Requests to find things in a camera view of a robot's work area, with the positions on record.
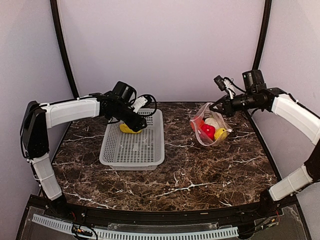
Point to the white slotted cable duct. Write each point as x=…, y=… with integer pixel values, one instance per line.
x=117, y=231

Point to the white plastic perforated basket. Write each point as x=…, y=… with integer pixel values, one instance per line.
x=142, y=151

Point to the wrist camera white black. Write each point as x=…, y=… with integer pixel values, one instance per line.
x=227, y=85
x=144, y=100

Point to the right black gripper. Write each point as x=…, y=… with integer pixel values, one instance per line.
x=228, y=109

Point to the yellow bell pepper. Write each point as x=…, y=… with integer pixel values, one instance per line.
x=220, y=134

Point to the black frame post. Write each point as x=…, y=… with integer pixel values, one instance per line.
x=62, y=47
x=260, y=42

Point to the red bell pepper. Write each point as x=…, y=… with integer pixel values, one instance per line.
x=209, y=131

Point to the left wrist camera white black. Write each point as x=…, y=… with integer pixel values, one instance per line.
x=144, y=100

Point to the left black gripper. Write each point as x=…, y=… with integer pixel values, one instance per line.
x=135, y=124

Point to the white green cauliflower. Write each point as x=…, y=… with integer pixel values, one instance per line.
x=212, y=122

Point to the clear zip top bag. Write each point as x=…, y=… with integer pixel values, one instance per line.
x=204, y=113

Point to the black curved front rail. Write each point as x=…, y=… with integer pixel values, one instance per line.
x=238, y=215

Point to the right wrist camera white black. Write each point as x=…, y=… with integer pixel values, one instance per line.
x=227, y=85

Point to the right black frame post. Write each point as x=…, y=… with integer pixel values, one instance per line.
x=260, y=42

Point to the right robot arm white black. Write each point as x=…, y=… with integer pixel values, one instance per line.
x=257, y=96

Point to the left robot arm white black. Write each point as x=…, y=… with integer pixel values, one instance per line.
x=121, y=104

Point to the orange bell pepper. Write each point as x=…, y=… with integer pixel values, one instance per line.
x=197, y=123

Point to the left black frame post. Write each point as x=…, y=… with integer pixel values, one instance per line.
x=62, y=47

